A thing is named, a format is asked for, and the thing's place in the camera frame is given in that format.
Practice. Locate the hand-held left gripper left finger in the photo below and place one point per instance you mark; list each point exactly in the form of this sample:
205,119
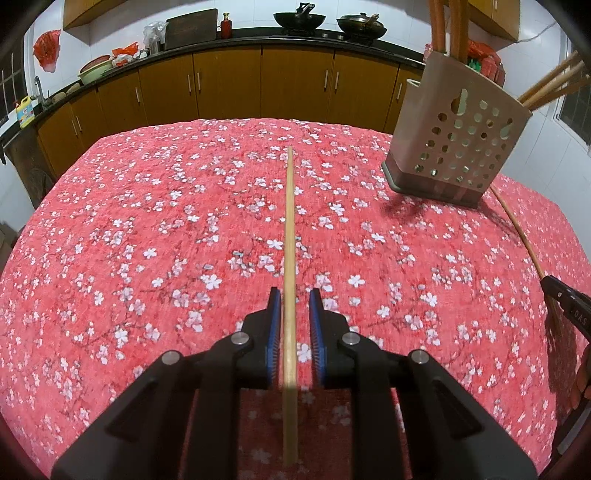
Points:
273,332

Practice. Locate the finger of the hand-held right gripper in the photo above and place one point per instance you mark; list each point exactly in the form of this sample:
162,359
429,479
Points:
565,300

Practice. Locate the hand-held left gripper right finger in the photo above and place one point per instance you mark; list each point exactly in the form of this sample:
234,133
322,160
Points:
317,337

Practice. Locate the wooden chopstick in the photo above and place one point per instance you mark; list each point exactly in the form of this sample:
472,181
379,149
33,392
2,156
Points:
437,23
554,94
460,27
290,221
556,79
556,86
554,74
517,228

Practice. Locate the beige perforated utensil holder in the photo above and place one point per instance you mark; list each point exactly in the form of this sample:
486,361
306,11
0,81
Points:
406,138

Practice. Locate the person's right hand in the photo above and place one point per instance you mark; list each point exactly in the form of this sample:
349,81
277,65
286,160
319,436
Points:
582,378

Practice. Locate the red floral tablecloth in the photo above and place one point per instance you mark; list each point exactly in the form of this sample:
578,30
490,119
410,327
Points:
161,230

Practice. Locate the barred window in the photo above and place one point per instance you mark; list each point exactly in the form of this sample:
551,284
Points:
9,83
577,110

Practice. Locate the red canister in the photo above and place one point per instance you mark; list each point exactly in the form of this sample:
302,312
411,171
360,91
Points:
494,71

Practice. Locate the wooden base cabinets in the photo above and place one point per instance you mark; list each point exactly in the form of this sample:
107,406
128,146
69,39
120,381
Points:
226,87

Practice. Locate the red plastic package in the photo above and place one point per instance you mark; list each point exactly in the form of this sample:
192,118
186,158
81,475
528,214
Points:
484,48

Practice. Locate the black kitchen countertop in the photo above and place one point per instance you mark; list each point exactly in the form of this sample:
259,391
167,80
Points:
249,40

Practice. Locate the red bottle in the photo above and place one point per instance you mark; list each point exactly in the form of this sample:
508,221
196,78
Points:
226,27

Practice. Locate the black wok with lid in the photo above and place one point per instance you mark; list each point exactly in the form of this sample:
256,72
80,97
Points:
362,27

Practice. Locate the dark cutting board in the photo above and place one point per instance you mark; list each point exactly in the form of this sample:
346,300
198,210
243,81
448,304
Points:
191,27

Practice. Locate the green basin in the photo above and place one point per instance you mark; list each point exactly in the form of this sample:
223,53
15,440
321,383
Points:
96,69

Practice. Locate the orange plastic bag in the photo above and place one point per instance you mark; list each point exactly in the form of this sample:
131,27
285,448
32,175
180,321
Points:
124,50

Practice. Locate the clear plastic bag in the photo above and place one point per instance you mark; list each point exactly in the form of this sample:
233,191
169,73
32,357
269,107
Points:
154,32

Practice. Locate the yellow detergent bottle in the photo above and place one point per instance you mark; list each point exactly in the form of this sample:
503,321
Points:
25,115

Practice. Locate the metal faucet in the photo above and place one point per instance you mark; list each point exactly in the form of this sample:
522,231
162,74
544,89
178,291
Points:
38,85

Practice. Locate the red plastic bag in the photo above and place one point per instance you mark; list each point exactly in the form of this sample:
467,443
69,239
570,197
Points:
47,50

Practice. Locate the wooden wall cabinet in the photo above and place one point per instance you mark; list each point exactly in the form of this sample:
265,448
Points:
503,16
101,11

